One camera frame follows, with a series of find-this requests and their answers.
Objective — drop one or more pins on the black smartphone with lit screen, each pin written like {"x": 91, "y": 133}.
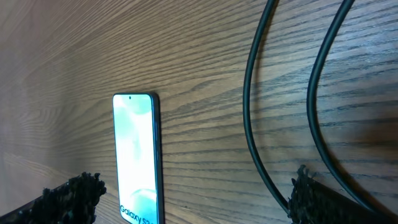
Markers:
{"x": 136, "y": 118}

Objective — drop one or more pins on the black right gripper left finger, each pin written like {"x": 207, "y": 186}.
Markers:
{"x": 73, "y": 202}

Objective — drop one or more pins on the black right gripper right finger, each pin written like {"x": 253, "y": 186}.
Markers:
{"x": 313, "y": 203}

